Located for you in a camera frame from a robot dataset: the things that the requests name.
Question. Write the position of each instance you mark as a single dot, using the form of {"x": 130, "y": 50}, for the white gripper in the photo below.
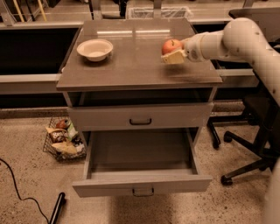
{"x": 192, "y": 48}

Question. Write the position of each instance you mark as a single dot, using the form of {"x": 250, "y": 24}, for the red apple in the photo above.
{"x": 171, "y": 45}

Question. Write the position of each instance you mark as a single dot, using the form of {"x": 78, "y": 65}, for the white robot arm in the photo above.
{"x": 242, "y": 39}

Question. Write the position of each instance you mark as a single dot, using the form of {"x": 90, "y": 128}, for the grey drawer cabinet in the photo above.
{"x": 134, "y": 73}

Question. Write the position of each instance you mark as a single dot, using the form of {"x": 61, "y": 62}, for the closed grey upper drawer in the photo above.
{"x": 166, "y": 116}

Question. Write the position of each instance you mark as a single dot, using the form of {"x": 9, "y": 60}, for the open grey lower drawer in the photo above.
{"x": 140, "y": 163}

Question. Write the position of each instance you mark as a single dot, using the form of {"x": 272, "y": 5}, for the clear plastic bin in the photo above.
{"x": 166, "y": 12}

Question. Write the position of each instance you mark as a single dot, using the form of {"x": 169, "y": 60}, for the white bowl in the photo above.
{"x": 95, "y": 50}

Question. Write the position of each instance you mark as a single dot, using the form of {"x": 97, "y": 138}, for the black office chair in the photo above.
{"x": 261, "y": 109}

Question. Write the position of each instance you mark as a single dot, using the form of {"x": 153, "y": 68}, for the red snack can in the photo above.
{"x": 63, "y": 124}

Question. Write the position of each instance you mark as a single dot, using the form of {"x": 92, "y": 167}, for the yellow snack bag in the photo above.
{"x": 65, "y": 148}

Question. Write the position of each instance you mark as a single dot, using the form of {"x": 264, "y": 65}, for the brown chip bag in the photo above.
{"x": 57, "y": 135}

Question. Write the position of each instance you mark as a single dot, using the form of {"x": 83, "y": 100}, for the black cylindrical floor leg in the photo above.
{"x": 60, "y": 202}

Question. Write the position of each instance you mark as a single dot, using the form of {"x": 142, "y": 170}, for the black wire basket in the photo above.
{"x": 73, "y": 137}

